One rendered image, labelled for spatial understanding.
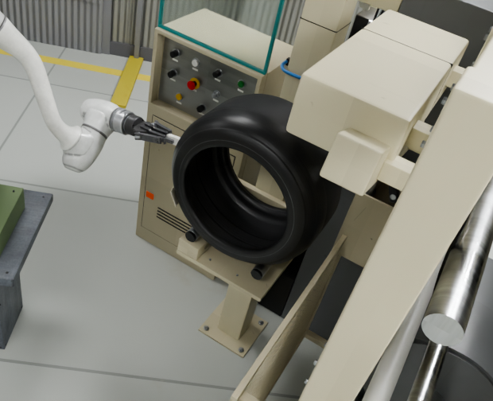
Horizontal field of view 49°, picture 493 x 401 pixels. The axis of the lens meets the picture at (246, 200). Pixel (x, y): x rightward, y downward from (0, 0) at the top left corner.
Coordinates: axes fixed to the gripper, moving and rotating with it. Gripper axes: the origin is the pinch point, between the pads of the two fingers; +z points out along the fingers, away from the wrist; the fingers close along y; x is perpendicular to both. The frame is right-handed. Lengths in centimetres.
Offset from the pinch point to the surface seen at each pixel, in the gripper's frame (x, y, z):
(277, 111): -20.9, 3.4, 36.1
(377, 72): -50, -20, 69
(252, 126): -20.0, -8.1, 33.6
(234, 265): 43, -2, 28
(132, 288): 114, 20, -43
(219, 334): 120, 24, 9
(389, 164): -38, -36, 80
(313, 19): -43, 27, 34
